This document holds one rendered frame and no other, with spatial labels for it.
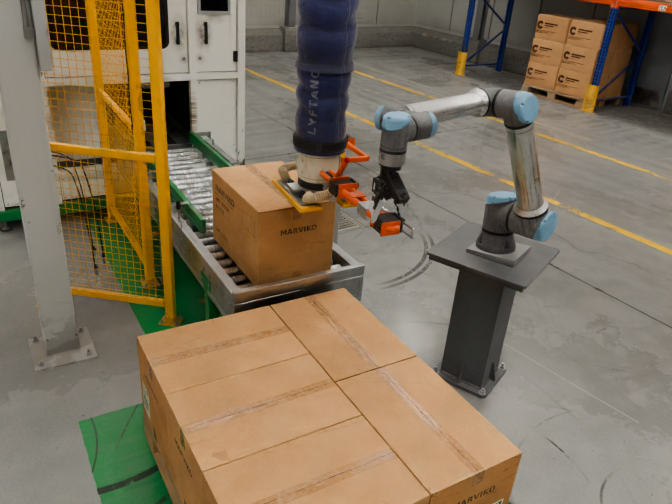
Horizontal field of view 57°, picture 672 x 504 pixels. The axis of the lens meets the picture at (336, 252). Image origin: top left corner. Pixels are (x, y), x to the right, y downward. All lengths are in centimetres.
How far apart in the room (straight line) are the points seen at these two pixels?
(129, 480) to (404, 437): 121
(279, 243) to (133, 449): 111
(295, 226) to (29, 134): 123
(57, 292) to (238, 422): 147
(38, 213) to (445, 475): 214
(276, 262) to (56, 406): 124
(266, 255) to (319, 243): 28
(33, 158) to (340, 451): 188
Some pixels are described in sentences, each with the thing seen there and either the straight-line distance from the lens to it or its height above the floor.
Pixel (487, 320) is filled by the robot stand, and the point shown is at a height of 43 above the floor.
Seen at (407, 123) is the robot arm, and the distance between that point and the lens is 202.
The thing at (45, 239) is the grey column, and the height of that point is 68.
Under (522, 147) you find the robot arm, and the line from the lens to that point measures 263.
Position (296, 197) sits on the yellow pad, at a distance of 257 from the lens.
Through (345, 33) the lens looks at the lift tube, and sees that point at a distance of 242.
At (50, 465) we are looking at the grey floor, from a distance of 298.
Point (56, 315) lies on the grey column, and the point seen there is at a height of 25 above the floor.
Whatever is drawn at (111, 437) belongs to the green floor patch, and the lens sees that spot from 303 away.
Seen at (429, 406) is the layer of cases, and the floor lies 54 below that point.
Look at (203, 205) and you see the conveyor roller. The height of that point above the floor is 55.
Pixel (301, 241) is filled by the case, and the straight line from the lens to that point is 292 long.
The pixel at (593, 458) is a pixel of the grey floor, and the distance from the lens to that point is 323.
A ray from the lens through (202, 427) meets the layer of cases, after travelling 222.
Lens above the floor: 206
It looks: 27 degrees down
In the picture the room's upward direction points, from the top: 5 degrees clockwise
